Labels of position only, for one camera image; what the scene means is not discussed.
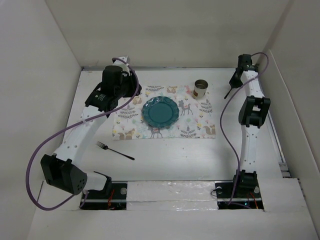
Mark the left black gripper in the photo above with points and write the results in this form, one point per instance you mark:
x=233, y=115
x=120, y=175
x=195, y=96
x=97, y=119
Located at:
x=132, y=81

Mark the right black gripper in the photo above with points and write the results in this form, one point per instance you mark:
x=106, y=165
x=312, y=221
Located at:
x=234, y=84

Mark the stainless steel cup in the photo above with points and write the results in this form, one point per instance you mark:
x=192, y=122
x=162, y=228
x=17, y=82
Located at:
x=200, y=88

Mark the teal scalloped plate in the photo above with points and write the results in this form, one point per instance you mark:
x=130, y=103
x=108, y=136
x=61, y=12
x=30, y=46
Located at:
x=160, y=112

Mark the floral animal print cloth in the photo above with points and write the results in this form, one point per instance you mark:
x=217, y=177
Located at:
x=194, y=121

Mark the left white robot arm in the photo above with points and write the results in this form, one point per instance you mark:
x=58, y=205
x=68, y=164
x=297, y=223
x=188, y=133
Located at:
x=62, y=169

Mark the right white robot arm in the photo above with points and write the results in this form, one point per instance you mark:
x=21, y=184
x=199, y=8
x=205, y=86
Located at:
x=252, y=116

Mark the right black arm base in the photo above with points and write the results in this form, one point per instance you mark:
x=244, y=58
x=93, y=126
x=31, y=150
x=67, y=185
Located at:
x=237, y=197

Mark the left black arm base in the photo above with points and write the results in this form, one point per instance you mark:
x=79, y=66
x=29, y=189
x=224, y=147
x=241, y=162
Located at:
x=113, y=197

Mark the black metal fork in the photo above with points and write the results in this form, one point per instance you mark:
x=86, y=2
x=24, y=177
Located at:
x=105, y=147

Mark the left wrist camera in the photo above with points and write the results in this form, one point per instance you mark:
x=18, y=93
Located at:
x=112, y=78

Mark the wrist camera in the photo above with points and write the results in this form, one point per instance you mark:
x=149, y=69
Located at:
x=245, y=63
x=112, y=78

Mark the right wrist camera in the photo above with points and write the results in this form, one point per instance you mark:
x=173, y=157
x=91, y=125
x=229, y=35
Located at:
x=245, y=63

